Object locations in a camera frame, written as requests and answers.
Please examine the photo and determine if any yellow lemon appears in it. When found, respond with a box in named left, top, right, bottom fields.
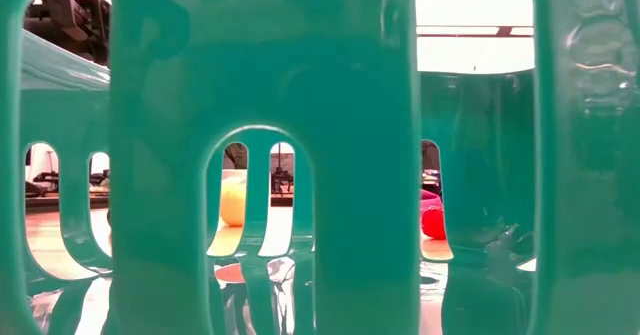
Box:
left=219, top=176, right=248, bottom=228

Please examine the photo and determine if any red tomato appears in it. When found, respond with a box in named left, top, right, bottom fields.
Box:
left=421, top=206, right=447, bottom=241

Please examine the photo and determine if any teal plastic basket orange rim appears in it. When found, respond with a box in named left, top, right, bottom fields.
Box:
left=0, top=0, right=640, bottom=335

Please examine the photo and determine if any magenta cloth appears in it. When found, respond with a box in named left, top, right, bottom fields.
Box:
left=421, top=188, right=445, bottom=214

